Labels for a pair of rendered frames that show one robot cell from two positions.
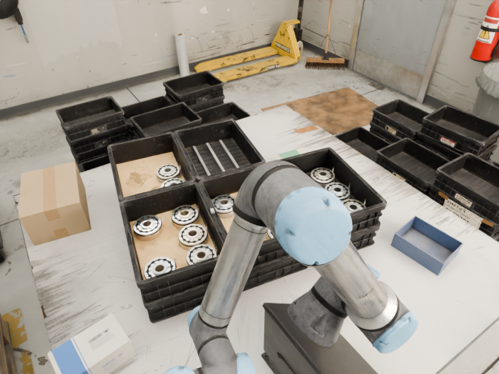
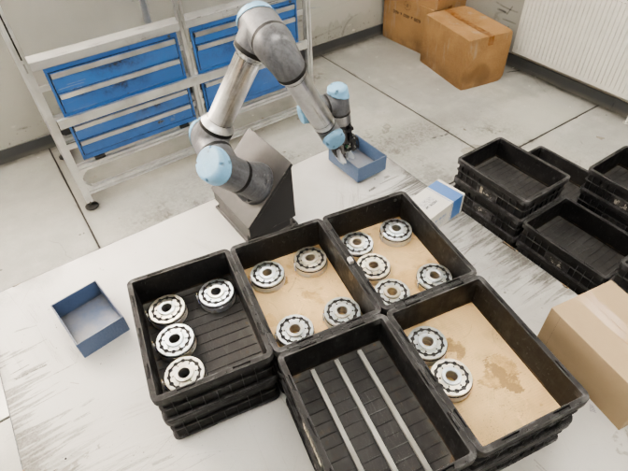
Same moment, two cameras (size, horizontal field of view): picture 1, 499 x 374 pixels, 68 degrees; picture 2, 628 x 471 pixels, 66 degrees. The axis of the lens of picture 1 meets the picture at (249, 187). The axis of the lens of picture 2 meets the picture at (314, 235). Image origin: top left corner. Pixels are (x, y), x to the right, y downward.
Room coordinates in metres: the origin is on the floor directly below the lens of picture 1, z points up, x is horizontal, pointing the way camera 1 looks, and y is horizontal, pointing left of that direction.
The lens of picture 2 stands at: (1.87, 0.04, 1.96)
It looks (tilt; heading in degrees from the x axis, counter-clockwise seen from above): 45 degrees down; 180
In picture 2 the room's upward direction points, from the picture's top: 3 degrees counter-clockwise
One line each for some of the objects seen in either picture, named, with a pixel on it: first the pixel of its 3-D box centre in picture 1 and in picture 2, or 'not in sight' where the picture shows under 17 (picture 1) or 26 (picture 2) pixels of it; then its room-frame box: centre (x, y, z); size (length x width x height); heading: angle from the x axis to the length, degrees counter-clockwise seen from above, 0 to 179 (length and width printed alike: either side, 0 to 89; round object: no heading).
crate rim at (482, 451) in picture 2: (149, 164); (479, 353); (1.26, 0.42, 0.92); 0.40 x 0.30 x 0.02; 22
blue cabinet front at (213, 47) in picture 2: not in sight; (251, 58); (-1.11, -0.32, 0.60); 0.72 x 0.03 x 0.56; 122
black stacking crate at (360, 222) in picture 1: (322, 194); (199, 328); (1.11, -0.29, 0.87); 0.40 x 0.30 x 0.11; 22
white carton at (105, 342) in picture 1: (93, 354); (433, 206); (0.54, 0.48, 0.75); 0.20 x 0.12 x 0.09; 130
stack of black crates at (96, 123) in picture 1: (98, 138); not in sight; (2.34, 1.11, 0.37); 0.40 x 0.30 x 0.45; 123
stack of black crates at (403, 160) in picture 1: (409, 179); not in sight; (1.86, -1.04, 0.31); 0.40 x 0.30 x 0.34; 32
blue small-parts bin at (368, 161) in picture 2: not in sight; (356, 157); (0.21, 0.22, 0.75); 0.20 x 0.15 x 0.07; 34
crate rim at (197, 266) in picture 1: (171, 228); (394, 246); (0.89, 0.27, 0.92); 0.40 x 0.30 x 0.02; 22
